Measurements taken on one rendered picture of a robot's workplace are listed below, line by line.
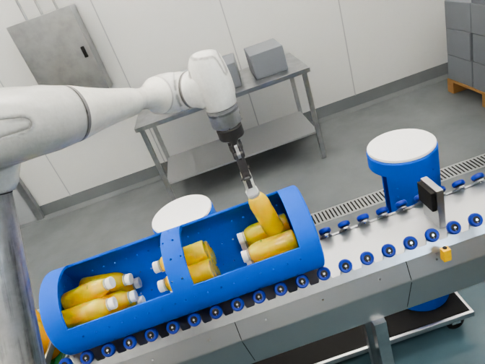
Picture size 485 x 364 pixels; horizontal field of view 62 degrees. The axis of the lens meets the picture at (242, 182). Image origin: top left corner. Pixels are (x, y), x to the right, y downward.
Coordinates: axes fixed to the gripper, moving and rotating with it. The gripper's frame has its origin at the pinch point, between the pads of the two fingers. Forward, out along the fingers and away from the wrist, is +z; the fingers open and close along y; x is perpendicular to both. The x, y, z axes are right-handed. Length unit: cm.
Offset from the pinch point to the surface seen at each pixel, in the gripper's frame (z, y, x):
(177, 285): 17.1, -13.4, 30.7
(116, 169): 106, 323, 134
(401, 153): 28, 31, -63
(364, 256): 34.2, -10.4, -27.5
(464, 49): 83, 250, -234
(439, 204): 29, -5, -57
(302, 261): 23.7, -14.4, -7.2
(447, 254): 39, -17, -52
